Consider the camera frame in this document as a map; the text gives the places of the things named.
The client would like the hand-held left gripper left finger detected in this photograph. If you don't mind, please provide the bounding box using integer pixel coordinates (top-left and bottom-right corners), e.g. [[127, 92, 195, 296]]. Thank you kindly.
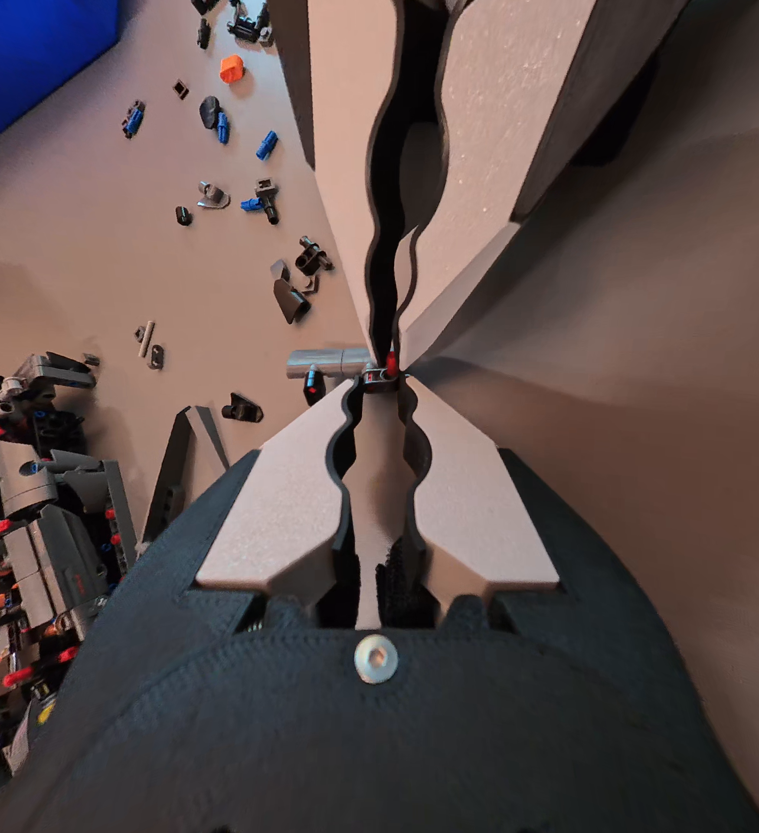
[[195, 377, 364, 630]]

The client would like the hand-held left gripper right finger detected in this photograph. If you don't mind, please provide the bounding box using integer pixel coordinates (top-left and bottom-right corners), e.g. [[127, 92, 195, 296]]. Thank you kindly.
[[396, 375, 561, 629]]

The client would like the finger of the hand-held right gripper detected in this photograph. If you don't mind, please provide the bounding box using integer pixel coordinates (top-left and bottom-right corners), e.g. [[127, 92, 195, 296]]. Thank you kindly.
[[396, 0, 599, 364], [307, 0, 448, 365]]

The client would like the grey panel with black connector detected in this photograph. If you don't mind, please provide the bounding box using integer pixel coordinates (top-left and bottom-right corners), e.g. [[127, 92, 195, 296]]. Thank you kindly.
[[286, 348, 401, 406]]

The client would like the toy car model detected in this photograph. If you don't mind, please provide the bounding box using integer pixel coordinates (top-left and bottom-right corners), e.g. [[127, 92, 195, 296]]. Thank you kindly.
[[0, 353, 140, 814]]

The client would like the blue pin with black connector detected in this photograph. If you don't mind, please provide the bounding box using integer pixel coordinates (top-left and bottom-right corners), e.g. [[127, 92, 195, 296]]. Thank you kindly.
[[241, 189, 281, 225]]

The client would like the grey triangular panel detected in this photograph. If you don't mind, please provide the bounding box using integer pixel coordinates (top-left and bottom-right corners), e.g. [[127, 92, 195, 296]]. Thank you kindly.
[[142, 407, 192, 544]]

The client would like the black rounded piece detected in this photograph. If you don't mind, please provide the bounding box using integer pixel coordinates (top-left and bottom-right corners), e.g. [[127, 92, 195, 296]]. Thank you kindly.
[[221, 392, 265, 423]]

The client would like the black cross-shaped connector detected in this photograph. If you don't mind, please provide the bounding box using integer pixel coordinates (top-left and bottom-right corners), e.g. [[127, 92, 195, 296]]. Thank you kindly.
[[295, 236, 335, 277]]

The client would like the black beam with grey connector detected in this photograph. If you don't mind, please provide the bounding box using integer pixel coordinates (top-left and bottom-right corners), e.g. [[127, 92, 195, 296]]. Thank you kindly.
[[226, 0, 275, 46]]

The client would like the dark grey toy piece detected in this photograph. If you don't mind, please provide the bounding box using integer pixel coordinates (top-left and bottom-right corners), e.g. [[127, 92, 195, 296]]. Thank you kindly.
[[270, 259, 321, 324]]

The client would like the plain blue bin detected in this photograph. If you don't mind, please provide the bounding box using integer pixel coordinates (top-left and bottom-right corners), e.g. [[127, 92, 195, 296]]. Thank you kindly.
[[0, 0, 120, 160]]

